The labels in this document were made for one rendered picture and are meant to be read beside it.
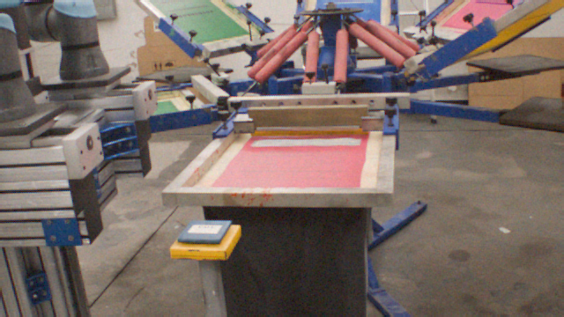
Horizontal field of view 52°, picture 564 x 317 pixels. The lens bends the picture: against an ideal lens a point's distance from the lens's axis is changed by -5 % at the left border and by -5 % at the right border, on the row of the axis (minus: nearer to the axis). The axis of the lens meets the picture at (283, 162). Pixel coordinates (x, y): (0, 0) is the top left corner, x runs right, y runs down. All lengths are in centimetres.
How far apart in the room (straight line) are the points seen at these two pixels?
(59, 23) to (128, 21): 492
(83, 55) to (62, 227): 58
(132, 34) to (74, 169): 546
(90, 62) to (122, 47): 500
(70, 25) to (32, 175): 58
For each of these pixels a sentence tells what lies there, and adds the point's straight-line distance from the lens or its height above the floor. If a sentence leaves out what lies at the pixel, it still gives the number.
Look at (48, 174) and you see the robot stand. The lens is 135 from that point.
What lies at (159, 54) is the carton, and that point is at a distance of 613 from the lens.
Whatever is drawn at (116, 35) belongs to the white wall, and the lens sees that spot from 682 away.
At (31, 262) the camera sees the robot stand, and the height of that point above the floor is 79.
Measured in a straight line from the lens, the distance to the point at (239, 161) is 184.
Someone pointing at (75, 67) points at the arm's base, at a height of 129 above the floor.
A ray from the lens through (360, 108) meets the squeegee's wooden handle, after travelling 198.
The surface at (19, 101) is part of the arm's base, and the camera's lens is 138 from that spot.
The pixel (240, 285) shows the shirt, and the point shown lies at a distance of 174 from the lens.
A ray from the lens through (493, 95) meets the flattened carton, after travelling 613.
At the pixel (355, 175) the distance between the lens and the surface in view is 165.
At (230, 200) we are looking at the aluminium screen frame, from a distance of 150.
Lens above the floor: 152
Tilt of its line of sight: 19 degrees down
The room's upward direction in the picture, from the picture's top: 4 degrees counter-clockwise
